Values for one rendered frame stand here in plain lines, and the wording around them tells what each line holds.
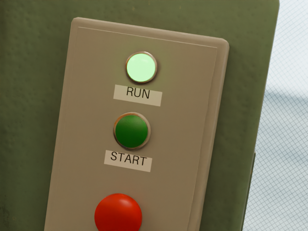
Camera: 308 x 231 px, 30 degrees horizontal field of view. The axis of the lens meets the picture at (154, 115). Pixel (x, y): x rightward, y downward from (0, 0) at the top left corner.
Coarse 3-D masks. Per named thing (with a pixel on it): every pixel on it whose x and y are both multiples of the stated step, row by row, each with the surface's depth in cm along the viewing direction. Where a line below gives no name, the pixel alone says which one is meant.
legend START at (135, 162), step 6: (108, 150) 36; (108, 156) 36; (114, 156) 36; (120, 156) 36; (126, 156) 36; (132, 156) 36; (138, 156) 36; (108, 162) 36; (114, 162) 36; (120, 162) 36; (126, 162) 36; (132, 162) 36; (138, 162) 36; (144, 162) 36; (150, 162) 36; (132, 168) 36; (138, 168) 36; (144, 168) 36; (150, 168) 36
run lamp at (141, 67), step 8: (136, 56) 35; (144, 56) 35; (152, 56) 35; (128, 64) 35; (136, 64) 35; (144, 64) 35; (152, 64) 35; (128, 72) 35; (136, 72) 35; (144, 72) 35; (152, 72) 35; (136, 80) 35; (144, 80) 35
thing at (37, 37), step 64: (0, 0) 43; (64, 0) 42; (128, 0) 41; (192, 0) 41; (256, 0) 40; (0, 64) 43; (64, 64) 43; (256, 64) 41; (0, 128) 44; (256, 128) 41; (0, 192) 44
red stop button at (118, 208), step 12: (108, 204) 36; (120, 204) 36; (132, 204) 36; (96, 216) 36; (108, 216) 36; (120, 216) 36; (132, 216) 36; (108, 228) 36; (120, 228) 36; (132, 228) 36
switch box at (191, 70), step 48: (96, 48) 36; (144, 48) 35; (192, 48) 35; (96, 96) 36; (192, 96) 35; (96, 144) 36; (192, 144) 36; (96, 192) 37; (144, 192) 36; (192, 192) 36
